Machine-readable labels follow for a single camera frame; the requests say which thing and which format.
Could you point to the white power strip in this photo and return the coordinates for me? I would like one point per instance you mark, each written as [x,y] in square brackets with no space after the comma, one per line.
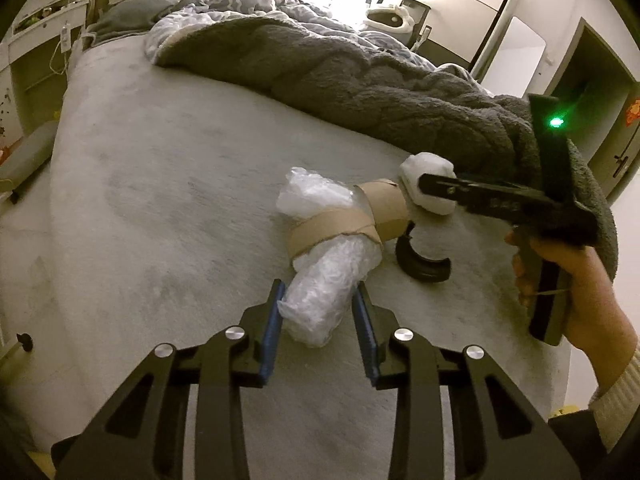
[64,41]

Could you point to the black curved plastic piece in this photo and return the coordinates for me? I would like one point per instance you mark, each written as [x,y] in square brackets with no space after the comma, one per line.
[415,266]

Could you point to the red door decoration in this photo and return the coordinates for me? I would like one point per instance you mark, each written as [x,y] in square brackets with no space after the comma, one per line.
[632,112]

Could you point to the white cat bed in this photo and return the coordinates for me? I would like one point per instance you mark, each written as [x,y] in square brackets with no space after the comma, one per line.
[385,21]

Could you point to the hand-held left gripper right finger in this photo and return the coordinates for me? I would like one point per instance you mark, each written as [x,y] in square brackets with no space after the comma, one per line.
[364,340]

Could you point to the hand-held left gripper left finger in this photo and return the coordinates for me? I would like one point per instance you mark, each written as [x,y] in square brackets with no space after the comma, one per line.
[270,340]

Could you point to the white tissue ball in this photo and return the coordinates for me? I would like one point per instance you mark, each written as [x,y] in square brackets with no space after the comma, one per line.
[430,161]

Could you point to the bubble wrap bundle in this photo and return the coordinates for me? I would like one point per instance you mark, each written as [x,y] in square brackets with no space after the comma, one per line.
[325,280]

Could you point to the white dressing table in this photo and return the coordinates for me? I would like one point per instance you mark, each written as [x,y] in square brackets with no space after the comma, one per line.
[35,60]

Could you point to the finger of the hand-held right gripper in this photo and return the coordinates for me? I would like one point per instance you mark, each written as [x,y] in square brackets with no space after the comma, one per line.
[440,186]

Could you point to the person's right hand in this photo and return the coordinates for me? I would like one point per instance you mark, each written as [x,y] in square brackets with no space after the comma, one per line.
[595,300]

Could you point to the grey bed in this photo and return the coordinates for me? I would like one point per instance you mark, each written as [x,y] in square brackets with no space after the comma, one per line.
[175,185]

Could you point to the grey-green pillow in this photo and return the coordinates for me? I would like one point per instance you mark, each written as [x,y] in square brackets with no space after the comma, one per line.
[130,15]

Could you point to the dark grey fleece blanket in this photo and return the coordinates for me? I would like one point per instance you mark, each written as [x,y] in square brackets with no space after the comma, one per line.
[350,80]

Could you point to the white panel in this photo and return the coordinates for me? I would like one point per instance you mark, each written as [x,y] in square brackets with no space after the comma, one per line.
[515,52]

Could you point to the patterned grey duvet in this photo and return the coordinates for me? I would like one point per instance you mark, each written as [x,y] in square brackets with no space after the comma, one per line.
[260,2]

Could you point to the dark green door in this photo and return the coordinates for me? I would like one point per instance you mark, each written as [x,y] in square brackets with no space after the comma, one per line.
[620,135]

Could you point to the white wardrobe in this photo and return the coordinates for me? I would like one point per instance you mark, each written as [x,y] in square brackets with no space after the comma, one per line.
[465,5]

